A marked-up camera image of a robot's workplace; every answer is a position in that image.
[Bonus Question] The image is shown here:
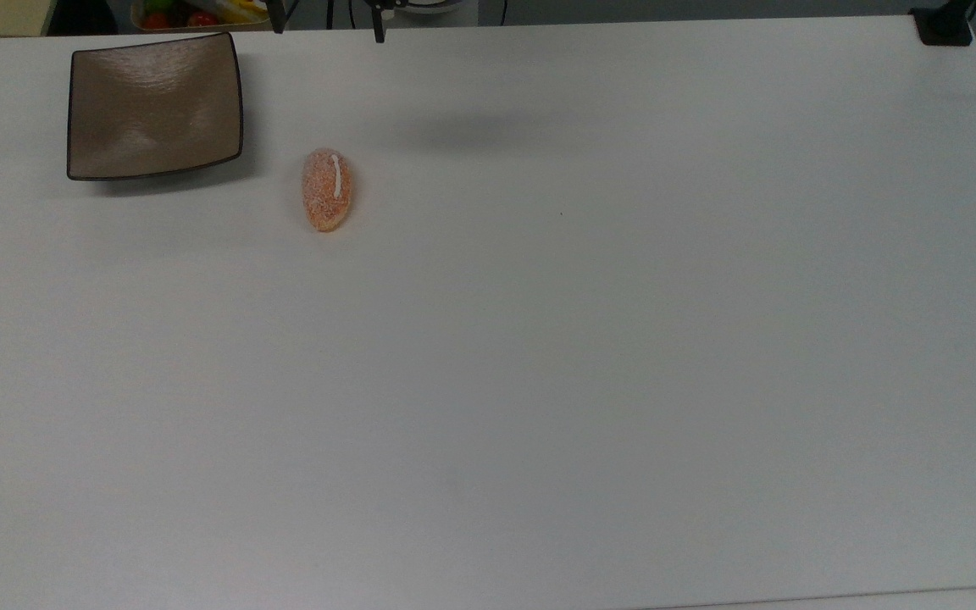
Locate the brown square ceramic plate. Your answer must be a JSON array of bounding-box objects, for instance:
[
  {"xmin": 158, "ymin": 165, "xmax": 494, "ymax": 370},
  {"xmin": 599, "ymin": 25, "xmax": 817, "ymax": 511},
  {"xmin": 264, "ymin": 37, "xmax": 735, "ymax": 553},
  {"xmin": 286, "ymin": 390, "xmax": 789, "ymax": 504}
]
[{"xmin": 66, "ymin": 31, "xmax": 246, "ymax": 182}]

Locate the basket of toy fruit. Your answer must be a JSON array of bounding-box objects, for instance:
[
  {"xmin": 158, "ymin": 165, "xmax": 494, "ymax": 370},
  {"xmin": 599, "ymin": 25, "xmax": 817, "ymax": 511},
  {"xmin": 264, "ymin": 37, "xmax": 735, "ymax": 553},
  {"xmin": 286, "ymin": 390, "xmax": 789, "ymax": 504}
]
[{"xmin": 130, "ymin": 0, "xmax": 274, "ymax": 34}]

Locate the black clamp-mounted pole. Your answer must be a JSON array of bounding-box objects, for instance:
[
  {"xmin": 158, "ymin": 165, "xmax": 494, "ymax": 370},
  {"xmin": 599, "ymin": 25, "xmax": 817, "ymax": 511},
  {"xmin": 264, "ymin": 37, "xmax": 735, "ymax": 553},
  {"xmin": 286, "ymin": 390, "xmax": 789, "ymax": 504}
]
[{"xmin": 910, "ymin": 0, "xmax": 976, "ymax": 47}]

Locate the orange sugared bread roll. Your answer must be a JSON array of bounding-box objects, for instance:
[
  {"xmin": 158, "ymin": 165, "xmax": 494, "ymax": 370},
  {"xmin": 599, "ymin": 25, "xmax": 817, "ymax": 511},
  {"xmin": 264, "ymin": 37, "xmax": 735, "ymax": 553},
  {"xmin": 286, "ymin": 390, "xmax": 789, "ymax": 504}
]
[{"xmin": 301, "ymin": 148, "xmax": 355, "ymax": 234}]

